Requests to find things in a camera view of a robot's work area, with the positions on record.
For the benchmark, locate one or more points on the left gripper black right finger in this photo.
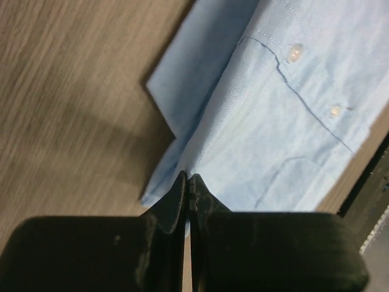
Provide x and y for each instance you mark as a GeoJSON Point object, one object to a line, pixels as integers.
{"type": "Point", "coordinates": [270, 251]}

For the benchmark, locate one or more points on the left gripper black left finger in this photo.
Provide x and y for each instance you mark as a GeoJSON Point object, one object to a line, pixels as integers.
{"type": "Point", "coordinates": [59, 253]}

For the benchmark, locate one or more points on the light blue long sleeve shirt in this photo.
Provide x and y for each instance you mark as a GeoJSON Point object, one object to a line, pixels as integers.
{"type": "Point", "coordinates": [270, 100]}

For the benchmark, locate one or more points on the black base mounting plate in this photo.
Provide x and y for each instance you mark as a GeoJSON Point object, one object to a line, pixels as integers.
{"type": "Point", "coordinates": [368, 199]}

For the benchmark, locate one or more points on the white slotted cable duct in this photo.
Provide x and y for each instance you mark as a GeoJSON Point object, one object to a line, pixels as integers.
{"type": "Point", "coordinates": [376, 231]}

